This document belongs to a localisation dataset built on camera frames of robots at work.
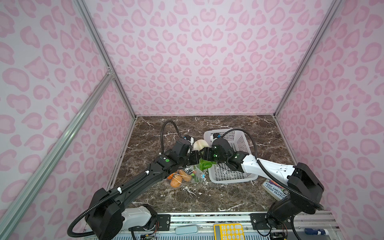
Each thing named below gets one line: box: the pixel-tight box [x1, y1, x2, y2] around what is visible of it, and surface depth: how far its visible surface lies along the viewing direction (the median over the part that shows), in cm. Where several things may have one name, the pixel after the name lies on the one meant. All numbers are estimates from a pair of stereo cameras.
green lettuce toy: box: [198, 158, 216, 171], surface depth 79 cm
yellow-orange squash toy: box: [178, 169, 193, 182], surface depth 85 cm
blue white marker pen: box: [304, 228, 329, 236], surface depth 70 cm
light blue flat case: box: [174, 225, 199, 235], surface depth 71 cm
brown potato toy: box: [170, 174, 183, 188], surface depth 83 cm
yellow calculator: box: [213, 223, 245, 240], surface depth 71 cm
